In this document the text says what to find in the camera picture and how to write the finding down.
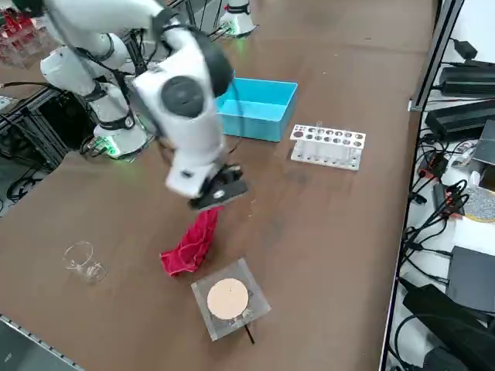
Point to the round beige disc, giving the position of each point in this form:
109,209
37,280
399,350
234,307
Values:
228,299

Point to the clear square ribbed dish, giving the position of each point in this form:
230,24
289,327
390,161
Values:
257,299

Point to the black aluminium frame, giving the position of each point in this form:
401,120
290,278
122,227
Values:
50,135

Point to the red and black device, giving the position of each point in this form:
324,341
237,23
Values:
433,166

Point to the white test tube rack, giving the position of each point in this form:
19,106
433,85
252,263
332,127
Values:
328,152

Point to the red rag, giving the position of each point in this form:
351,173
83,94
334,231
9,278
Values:
189,247

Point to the round speckled disc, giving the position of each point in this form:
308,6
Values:
481,205

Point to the black bag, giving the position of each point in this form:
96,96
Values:
444,320

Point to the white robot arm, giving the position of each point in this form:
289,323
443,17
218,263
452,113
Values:
237,19
185,127

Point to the grey flat box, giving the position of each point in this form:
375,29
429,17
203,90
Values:
473,278

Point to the small black power adapter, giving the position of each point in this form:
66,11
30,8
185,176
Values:
466,48

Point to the grey metal rail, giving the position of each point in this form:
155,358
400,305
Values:
23,348

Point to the long black power brick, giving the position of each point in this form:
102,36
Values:
468,81
460,118

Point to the small black stick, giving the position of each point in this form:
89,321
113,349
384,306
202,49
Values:
250,335

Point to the clear shelf with red items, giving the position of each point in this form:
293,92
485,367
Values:
19,38

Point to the clear glass beaker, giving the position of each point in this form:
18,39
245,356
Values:
93,270

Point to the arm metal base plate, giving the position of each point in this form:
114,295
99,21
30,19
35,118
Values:
131,156

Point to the teal plastic storage box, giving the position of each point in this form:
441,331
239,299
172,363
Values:
263,125

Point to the aluminium frame post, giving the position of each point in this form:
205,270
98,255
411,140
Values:
433,65

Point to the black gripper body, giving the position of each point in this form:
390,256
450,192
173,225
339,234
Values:
224,191

